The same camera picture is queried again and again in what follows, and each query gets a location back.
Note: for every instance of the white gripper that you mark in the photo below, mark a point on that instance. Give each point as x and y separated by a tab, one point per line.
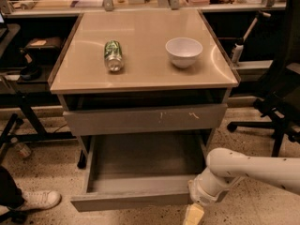
200	193

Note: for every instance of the grey drawer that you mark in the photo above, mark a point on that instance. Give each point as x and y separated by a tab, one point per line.
125	171
138	120

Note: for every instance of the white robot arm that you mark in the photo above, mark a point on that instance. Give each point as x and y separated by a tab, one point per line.
225	168

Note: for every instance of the grey top drawer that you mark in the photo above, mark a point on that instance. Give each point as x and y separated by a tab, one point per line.
138	120

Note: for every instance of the grey drawer cabinet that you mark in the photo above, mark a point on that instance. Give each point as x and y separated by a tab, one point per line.
148	79

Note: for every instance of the black office chair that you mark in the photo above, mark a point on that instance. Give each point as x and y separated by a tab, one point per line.
277	91

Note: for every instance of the white bowl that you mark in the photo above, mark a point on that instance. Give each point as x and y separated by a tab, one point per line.
183	52

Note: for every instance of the white sneaker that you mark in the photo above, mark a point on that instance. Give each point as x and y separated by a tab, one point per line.
39	200

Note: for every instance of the green soda can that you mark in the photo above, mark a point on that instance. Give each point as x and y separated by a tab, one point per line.
113	56

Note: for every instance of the plastic water bottle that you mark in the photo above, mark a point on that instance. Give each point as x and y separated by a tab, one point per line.
23	150

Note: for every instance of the dark trouser leg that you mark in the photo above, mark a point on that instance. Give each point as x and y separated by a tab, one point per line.
10	195

